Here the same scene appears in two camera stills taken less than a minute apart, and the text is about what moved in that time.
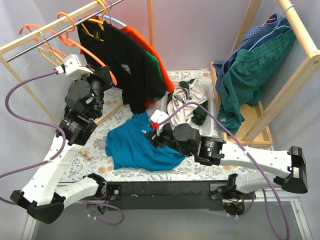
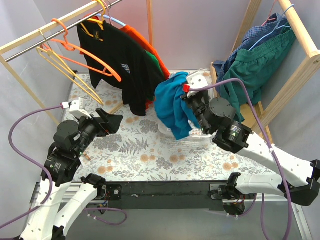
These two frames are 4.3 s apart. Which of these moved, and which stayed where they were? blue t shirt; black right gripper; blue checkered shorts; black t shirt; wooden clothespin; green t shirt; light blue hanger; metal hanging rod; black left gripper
Moved: black right gripper; black left gripper; blue t shirt
Stayed: light blue hanger; metal hanging rod; green t shirt; wooden clothespin; black t shirt; blue checkered shorts
